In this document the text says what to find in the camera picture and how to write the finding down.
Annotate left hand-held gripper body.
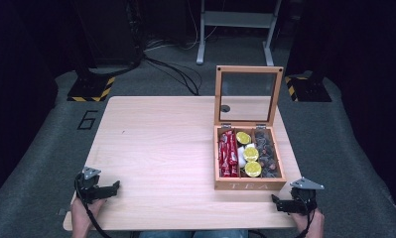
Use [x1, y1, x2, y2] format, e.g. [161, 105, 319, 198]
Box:
[73, 166, 102, 204]

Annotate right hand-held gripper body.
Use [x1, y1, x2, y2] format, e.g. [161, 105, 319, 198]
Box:
[289, 177, 326, 216]

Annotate person's left hand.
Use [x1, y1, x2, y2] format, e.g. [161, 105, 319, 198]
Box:
[69, 195, 108, 238]

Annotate person's right hand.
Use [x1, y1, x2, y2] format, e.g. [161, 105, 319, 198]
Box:
[290, 207, 326, 238]

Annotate yellow lid capsule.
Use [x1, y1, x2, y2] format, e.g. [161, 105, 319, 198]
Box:
[242, 146, 260, 163]
[235, 131, 252, 146]
[243, 161, 263, 179]

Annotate pile of dark capsules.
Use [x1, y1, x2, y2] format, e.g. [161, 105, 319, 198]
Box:
[253, 129, 282, 179]

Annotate wooden box with glass lid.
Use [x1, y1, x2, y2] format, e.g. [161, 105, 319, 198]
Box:
[212, 64, 288, 192]

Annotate white creamer cup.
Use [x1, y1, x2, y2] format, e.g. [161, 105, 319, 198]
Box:
[236, 146, 248, 169]

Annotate red snack packet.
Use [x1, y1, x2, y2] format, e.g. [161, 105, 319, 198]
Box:
[224, 130, 235, 179]
[217, 132, 228, 179]
[229, 129, 240, 167]

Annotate person's legs in jeans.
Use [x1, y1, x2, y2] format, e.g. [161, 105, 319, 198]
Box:
[138, 229, 250, 238]

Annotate black stand base striped edge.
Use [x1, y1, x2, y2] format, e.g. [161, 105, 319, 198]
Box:
[66, 62, 116, 103]
[284, 69, 332, 103]

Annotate dark equipment cabinet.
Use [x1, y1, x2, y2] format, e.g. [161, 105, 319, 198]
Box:
[68, 0, 146, 67]

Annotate white metal stand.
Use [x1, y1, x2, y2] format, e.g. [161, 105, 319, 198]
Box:
[196, 0, 283, 67]

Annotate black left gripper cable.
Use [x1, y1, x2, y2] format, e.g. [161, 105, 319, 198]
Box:
[73, 173, 113, 238]

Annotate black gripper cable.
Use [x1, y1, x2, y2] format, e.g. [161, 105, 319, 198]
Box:
[294, 196, 317, 238]
[73, 173, 113, 238]

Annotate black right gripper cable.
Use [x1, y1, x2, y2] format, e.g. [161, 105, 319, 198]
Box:
[294, 196, 317, 238]

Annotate black floor cable bundle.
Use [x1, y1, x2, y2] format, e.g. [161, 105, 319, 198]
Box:
[141, 54, 203, 97]

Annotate white floor cable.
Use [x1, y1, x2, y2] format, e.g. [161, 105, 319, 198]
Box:
[144, 0, 220, 53]

